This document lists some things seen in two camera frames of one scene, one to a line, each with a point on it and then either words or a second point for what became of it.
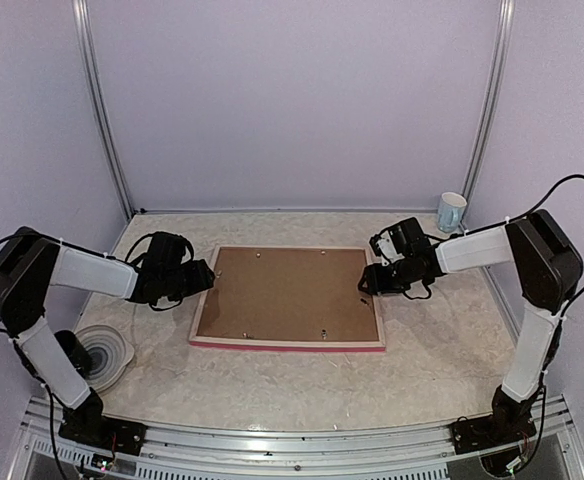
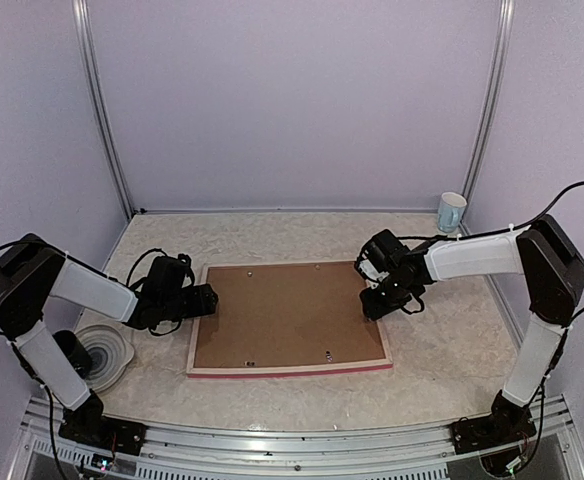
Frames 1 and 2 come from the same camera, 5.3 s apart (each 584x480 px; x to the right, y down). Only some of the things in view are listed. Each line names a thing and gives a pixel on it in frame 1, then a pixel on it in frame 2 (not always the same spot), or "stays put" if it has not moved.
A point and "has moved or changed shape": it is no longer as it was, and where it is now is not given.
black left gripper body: [177, 286] to [174, 309]
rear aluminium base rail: [279, 209] stays put
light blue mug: [451, 208] stays put
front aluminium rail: [415, 451] stays put
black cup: [76, 351] stays put
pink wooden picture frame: [289, 297] has moved or changed shape
